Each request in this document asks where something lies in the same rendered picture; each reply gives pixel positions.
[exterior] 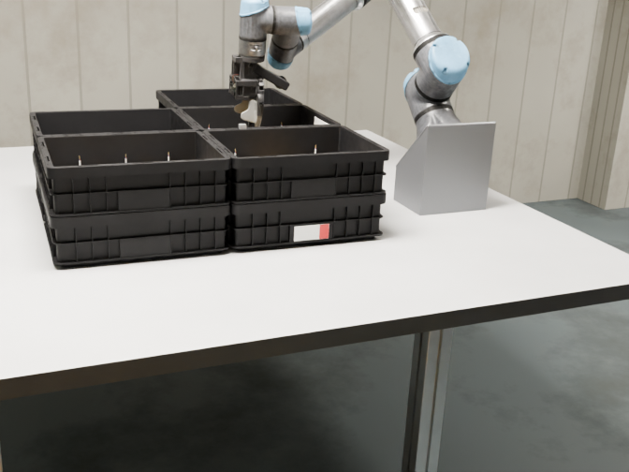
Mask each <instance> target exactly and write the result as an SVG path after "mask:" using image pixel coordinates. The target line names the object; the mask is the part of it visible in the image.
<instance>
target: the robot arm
mask: <svg viewBox="0 0 629 472"><path fill-rule="evenodd" d="M370 1H372V0H324V1H323V2H322V3H320V4H319V5H318V6H317V7H315V8H314V9H312V10H310V9H309V8H307V7H297V6H294V7H283V6H271V5H270V4H269V0H241V10H240V31H239V48H238V53H239V54H232V65H231V74H229V92H230V93H231V94H232V95H233V96H234V97H235V99H241V100H242V103H241V104H238V105H236V106H235V107H234V111H235V112H237V113H241V118H242V120H243V121H247V122H248V125H249V126H251V124H252V123H255V127H258V126H260V124H261V120H262V115H263V109H264V81H263V80H264V79H265V80H267V81H269V82H271V83H273V84H274V85H275V87H276V88H278V89H283V90H285V91H286V90H287V88H288V87H289V85H290V83H289V82H288V81H287V80H286V78H285V77H284V76H278V75H277V74H275V73H273V72H271V71H270V70H268V69H266V68H265V67H263V66H261V65H260V64H258V63H262V62H264V61H265V54H266V40H267V34H271V35H272V36H271V43H270V46H269V48H268V56H267V59H268V62H269V64H270V65H271V66H272V67H273V68H275V69H278V70H284V69H287V68H289V67H290V66H291V64H292V62H293V60H294V57H295V56H296V55H297V54H299V53H300V52H301V51H303V50H304V49H305V48H307V47H308V46H309V45H310V44H312V43H313V42H314V41H315V40H317V39H318V38H319V37H321V36H322V35H323V34H325V33H326V32H327V31H328V30H329V29H330V28H331V27H332V26H334V25H335V24H336V23H337V22H339V21H340V20H342V19H343V18H344V17H345V16H347V15H348V14H349V13H350V12H352V11H353V10H360V9H361V8H363V7H364V6H366V5H367V4H368V3H369V2H370ZM388 1H389V3H390V4H391V6H392V8H393V10H394V12H395V13H396V15H397V17H398V19H399V21H400V23H401V24H402V27H403V29H404V31H405V33H406V34H407V35H408V37H409V39H410V41H411V43H412V44H413V46H414V48H415V49H414V52H413V58H414V60H415V61H416V63H417V66H418V68H416V69H414V72H410V73H409V74H408V75H407V77H406V78H405V80H404V83H403V90H404V96H405V99H406V100H407V103H408V105H409V108H410V111H411V113H412V116H413V119H414V122H415V125H416V128H417V137H418V136H419V135H420V134H421V132H422V131H423V130H424V128H425V127H426V126H427V125H440V124H460V123H461V120H460V119H459V118H458V117H457V116H456V114H455V112H454V110H453V108H452V105H451V102H450V98H451V96H452V94H453V93H454V91H455V90H456V88H457V87H458V85H459V83H460V82H461V80H462V79H463V78H464V76H465V74H466V72H467V69H468V67H469V65H470V54H469V52H468V50H467V48H466V46H465V45H464V44H463V43H462V42H461V41H460V40H459V41H458V40H457V39H456V38H455V37H451V36H450V35H449V34H447V33H442V32H441V30H440V29H439V27H438V25H437V23H436V21H435V20H434V18H433V16H432V15H431V13H430V11H429V9H428V7H427V6H426V4H425V2H424V0H388ZM230 86H231V88H230Z"/></svg>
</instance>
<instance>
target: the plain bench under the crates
mask: <svg viewBox="0 0 629 472"><path fill-rule="evenodd" d="M354 131H356V132H358V133H359V134H361V135H362V136H364V137H366V138H368V139H370V140H373V141H375V142H377V143H378V144H380V145H382V146H384V147H386V148H388V149H389V160H387V161H384V172H385V173H386V175H383V184H382V188H383V189H385V190H386V193H387V195H386V203H384V204H381V209H380V214H381V215H382V216H383V217H382V218H380V221H379V230H380V231H382V232H383V234H382V235H381V236H374V238H373V239H366V240H356V241H346V242H336V243H317V244H306V245H297V246H287V247H276V248H267V249H257V250H246V251H237V250H236V249H235V248H232V247H229V249H228V250H222V252H221V253H216V254H207V255H196V256H186V257H176V258H157V259H147V260H137V261H127V262H117V263H107V264H96V265H87V266H77V267H66V268H64V267H61V265H55V264H53V261H52V257H51V250H50V247H49V243H48V239H47V235H46V231H45V228H44V223H45V221H43V220H42V216H41V212H40V208H39V204H38V200H37V193H36V189H37V180H36V171H35V167H34V163H33V155H32V153H33V151H34V146H26V147H7V148H0V401H1V400H6V399H13V398H19V397H24V396H30V395H36V394H42V393H48V392H54V391H64V390H71V389H76V388H82V387H88V386H94V385H100V384H106V383H111V382H117V381H124V380H129V379H135V378H141V377H146V376H158V375H163V374H169V373H175V372H181V371H187V370H193V369H198V368H205V367H211V366H216V365H222V364H228V363H234V362H240V361H250V360H256V359H263V358H268V357H274V356H280V355H285V354H292V353H298V352H303V351H309V350H316V349H321V348H327V347H337V346H344V345H350V344H355V343H361V342H367V341H373V340H379V339H385V338H390V337H396V336H403V335H408V334H415V338H414V348H413V358H412V367H411V377H410V387H409V396H408V407H407V416H406V426H405V436H404V445H403V456H402V472H437V466H438V457H439V449H440V440H441V433H442V424H443V416H444V407H445V399H446V383H447V375H448V366H449V359H450V350H451V342H452V333H453V328H455V327H460V326H466V325H472V324H477V323H484V322H490V321H495V320H501V319H507V318H513V317H524V316H529V315H536V314H542V313H547V312H553V311H559V310H565V309H571V308H577V307H582V306H588V305H595V304H600V303H606V302H616V301H623V300H629V255H628V254H626V253H624V252H622V251H621V250H619V249H617V248H615V247H612V246H610V245H608V244H606V243H603V242H601V241H599V240H597V239H595V238H593V237H591V236H589V235H587V234H585V233H583V232H581V231H579V230H577V229H573V228H571V227H569V226H567V225H566V224H564V223H562V222H560V221H558V220H556V219H553V218H551V217H549V216H547V215H545V214H542V213H540V212H538V211H536V210H534V209H532V208H530V207H528V206H526V205H524V204H522V203H520V202H518V201H515V200H513V199H511V198H509V197H507V196H505V195H503V194H501V193H499V192H496V191H494V190H492V189H490V188H489V189H488V196H487V205H486V210H477V211H468V212H457V213H448V214H429V215H418V214H416V213H414V212H413V211H411V210H409V209H408V208H406V207H404V206H403V205H401V204H400V203H399V202H397V201H395V200H394V199H393V198H394V185H395V174H396V165H397V164H398V162H399V161H400V160H401V158H402V157H403V156H404V154H405V153H406V152H407V151H408V149H406V148H404V147H402V146H400V145H398V144H396V143H394V142H392V141H390V140H387V139H385V138H383V137H380V136H378V135H376V134H374V133H373V132H371V131H369V130H354Z"/></svg>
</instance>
